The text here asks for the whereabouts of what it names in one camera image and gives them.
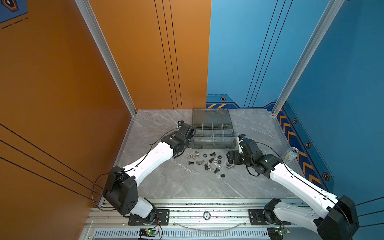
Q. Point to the aluminium corner post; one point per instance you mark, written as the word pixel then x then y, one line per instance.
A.
pixel 318 34
pixel 101 42

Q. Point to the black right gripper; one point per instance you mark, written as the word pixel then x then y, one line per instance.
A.
pixel 235 154

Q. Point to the green circuit board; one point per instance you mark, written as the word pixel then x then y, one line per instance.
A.
pixel 148 233

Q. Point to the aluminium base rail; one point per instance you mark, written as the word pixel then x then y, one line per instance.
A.
pixel 195 219

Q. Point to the right aluminium corner post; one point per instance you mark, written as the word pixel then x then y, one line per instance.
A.
pixel 318 34

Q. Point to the silver hex bolt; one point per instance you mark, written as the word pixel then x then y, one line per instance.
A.
pixel 229 166

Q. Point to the grey plastic organizer box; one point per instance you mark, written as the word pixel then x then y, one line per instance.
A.
pixel 214 129

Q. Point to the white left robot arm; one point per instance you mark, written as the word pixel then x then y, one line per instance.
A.
pixel 121 188

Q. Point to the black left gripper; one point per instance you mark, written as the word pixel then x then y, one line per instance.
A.
pixel 191 136

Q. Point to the left aluminium corner post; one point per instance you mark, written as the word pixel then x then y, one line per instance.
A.
pixel 101 42

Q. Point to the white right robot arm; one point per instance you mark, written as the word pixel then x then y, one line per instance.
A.
pixel 331 217

